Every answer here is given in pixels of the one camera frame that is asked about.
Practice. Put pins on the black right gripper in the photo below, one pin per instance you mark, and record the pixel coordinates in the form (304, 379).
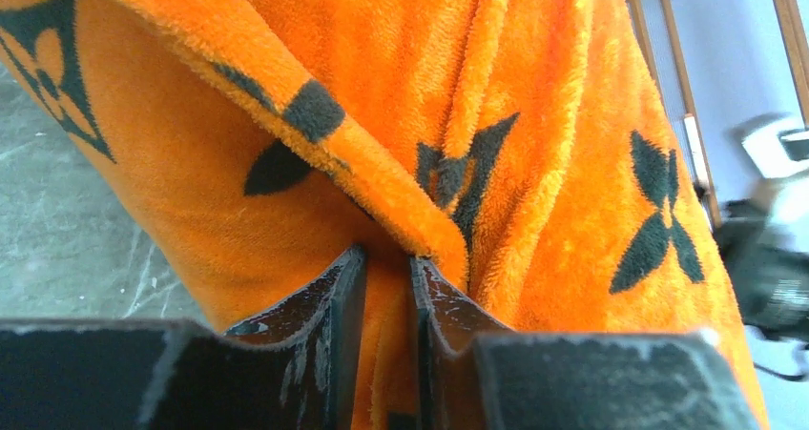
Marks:
(769, 281)

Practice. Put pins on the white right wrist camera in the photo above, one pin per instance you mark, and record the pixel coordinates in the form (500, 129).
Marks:
(776, 144)

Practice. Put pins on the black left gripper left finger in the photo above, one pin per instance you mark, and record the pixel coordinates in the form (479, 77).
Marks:
(292, 366)

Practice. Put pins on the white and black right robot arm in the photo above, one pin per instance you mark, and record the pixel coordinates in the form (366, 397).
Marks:
(786, 204)

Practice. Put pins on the orange wooden shelf rack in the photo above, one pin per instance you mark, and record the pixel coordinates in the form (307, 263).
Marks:
(721, 64)

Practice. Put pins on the orange patterned pillowcase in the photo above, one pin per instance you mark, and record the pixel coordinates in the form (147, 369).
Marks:
(520, 144)

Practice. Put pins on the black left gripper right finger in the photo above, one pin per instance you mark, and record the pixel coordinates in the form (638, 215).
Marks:
(476, 373)

